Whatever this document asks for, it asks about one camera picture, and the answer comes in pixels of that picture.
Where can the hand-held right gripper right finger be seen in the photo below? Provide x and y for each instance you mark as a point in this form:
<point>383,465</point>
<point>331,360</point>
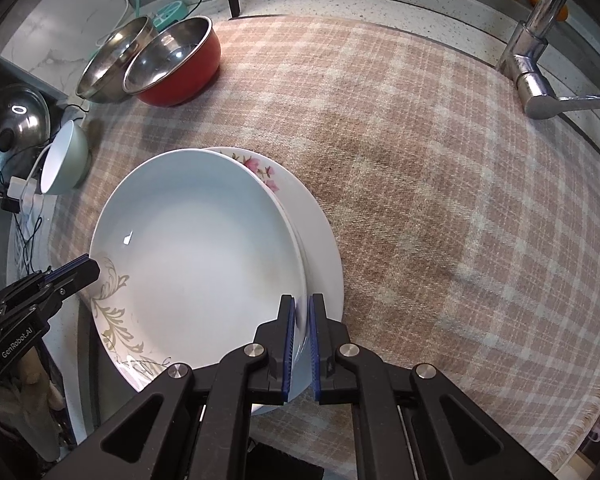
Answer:
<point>315,350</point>

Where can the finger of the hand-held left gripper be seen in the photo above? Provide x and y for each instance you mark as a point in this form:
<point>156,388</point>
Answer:
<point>77,272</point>

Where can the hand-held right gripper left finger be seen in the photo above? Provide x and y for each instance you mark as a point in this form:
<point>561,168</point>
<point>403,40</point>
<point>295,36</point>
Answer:
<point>289,350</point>

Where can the teal ceramic bowl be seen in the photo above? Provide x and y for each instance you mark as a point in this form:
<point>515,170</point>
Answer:
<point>60,160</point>

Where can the white leaf pattern plate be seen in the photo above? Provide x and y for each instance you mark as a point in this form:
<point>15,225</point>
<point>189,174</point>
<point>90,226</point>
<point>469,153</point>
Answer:
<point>195,260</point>

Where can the small floral white plate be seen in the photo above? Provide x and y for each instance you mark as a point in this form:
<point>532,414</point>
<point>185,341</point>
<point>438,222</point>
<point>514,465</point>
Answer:
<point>267,180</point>

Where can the stainless steel bowl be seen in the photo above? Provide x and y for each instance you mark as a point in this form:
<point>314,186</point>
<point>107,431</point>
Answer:
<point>105,70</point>

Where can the red steel bowl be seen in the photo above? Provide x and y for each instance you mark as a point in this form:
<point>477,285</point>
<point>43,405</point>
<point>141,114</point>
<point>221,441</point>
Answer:
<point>180,87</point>

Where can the person's left hand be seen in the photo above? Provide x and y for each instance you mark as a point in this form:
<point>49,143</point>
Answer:
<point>37,390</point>

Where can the black charger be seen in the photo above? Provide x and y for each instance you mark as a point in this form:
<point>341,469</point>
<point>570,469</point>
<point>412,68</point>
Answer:
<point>9,204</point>

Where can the white charger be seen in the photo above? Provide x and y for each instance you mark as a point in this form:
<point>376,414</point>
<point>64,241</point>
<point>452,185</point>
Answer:
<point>22,187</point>

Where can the steel pot lid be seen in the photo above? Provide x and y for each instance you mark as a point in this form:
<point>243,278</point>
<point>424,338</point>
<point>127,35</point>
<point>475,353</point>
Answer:
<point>10,130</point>

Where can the beige plaid cloth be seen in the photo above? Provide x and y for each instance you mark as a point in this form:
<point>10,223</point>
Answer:
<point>430,210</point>

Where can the chrome faucet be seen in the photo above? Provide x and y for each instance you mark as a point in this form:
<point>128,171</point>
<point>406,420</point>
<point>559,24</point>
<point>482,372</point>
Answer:
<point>530,85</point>

